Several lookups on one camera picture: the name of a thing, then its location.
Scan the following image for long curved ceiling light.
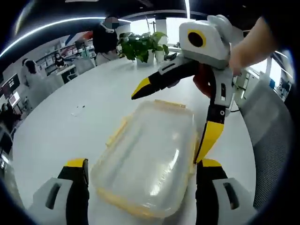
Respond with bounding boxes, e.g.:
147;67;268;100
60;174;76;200
0;17;132;58

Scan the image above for green potted plant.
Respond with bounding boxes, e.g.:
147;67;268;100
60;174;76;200
119;31;169;64

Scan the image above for clear plastic buckle container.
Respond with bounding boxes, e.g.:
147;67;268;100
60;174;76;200
90;99;200;218

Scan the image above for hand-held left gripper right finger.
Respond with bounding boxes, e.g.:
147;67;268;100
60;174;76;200
196;158;255;225

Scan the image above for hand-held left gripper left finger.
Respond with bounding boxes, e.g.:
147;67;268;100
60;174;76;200
28;158;90;225

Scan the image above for person's right hand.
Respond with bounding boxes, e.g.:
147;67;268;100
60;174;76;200
228;42;251;77

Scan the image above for white plant pot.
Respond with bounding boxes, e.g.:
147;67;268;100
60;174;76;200
154;50;165;63

